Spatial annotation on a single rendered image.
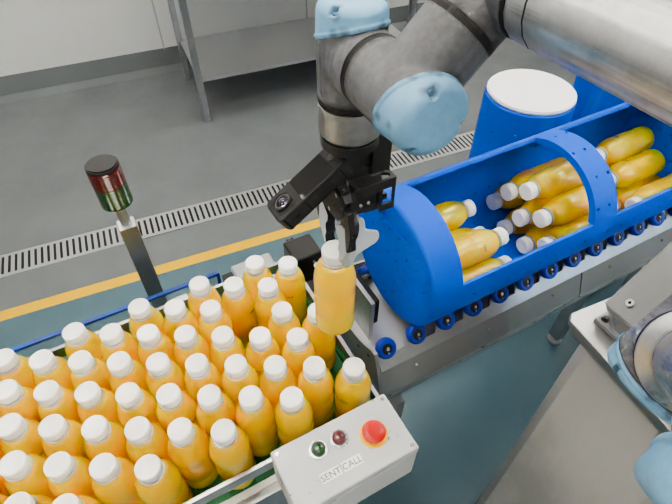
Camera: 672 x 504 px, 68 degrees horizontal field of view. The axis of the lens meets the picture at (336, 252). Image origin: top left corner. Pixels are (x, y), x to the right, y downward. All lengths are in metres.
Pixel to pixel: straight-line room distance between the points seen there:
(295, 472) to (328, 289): 0.27
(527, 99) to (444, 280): 0.93
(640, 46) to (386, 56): 0.21
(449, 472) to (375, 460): 1.21
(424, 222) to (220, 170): 2.29
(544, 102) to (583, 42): 1.33
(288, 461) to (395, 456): 0.16
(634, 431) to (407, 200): 0.53
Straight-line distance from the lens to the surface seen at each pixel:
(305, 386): 0.91
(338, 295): 0.76
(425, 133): 0.45
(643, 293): 0.91
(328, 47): 0.53
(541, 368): 2.29
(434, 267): 0.90
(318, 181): 0.61
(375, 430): 0.80
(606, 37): 0.39
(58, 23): 4.16
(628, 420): 0.98
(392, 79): 0.46
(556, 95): 1.78
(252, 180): 2.99
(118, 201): 1.09
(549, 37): 0.42
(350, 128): 0.57
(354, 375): 0.87
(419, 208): 0.93
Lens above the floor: 1.84
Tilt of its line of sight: 47 degrees down
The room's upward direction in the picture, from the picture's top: straight up
